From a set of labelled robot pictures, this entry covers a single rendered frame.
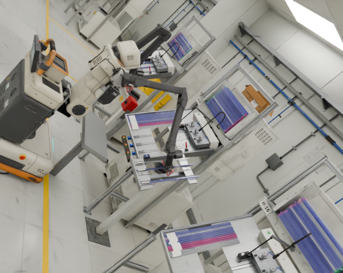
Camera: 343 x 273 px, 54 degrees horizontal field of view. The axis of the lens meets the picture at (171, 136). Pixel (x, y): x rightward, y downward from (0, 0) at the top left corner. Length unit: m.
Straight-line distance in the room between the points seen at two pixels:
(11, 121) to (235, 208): 3.01
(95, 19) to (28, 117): 4.89
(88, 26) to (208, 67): 3.54
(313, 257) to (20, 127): 2.13
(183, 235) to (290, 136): 2.60
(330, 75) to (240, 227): 2.94
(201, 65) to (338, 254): 2.80
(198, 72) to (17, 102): 2.50
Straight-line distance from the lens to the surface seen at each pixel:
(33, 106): 2.49
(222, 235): 2.47
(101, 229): 3.10
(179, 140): 3.15
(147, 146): 3.06
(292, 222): 2.44
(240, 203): 4.52
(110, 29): 7.33
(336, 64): 5.02
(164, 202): 3.43
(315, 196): 2.66
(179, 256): 2.34
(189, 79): 4.33
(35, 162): 2.78
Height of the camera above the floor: 1.80
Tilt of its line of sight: 15 degrees down
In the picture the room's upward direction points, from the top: 49 degrees clockwise
